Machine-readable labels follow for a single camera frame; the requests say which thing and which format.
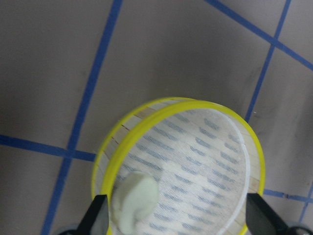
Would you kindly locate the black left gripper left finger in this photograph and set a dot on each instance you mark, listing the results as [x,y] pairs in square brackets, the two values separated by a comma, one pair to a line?
[95,221]

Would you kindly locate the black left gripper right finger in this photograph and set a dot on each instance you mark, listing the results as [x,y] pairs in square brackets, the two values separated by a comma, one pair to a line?
[261,219]

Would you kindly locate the white steamed bun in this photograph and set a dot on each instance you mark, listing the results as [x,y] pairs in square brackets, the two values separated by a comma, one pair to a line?
[134,199]

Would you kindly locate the yellow bamboo steamer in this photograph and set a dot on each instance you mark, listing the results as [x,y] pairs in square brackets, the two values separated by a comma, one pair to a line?
[204,157]

